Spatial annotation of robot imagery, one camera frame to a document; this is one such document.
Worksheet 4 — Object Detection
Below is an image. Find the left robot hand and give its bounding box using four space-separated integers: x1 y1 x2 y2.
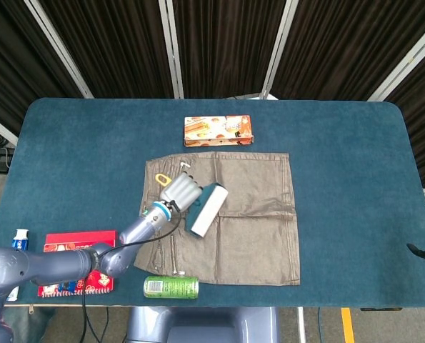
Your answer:
159 172 204 212

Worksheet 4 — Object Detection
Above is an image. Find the teal lint roller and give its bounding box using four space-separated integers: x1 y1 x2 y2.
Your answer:
154 173 229 239

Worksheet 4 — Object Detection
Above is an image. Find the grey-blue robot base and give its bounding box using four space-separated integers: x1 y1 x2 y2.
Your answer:
126 306 281 343

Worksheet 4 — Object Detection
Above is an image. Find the orange snack box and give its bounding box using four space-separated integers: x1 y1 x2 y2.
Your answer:
183 114 255 147

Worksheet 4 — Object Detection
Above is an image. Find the brown skirt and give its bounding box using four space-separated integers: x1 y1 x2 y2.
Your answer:
132 151 301 287

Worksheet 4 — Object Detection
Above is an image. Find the green drink can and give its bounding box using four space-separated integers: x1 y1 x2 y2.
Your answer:
143 274 200 299

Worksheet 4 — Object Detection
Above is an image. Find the red spiral calendar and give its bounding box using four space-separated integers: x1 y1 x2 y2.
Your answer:
37 230 119 297

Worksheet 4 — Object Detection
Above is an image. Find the blue felt table cover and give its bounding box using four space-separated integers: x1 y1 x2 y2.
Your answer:
0 98 425 309

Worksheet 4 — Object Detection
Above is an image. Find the white table leg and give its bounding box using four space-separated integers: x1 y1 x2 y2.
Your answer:
296 307 306 343

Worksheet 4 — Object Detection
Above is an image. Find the white blue toothpaste tube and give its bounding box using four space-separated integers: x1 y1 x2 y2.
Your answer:
5 228 30 302

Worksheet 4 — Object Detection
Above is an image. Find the blue denim fabric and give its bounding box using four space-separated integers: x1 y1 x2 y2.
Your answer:
3 306 58 343

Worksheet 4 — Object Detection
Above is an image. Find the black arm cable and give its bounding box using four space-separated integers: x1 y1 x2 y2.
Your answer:
81 199 184 343

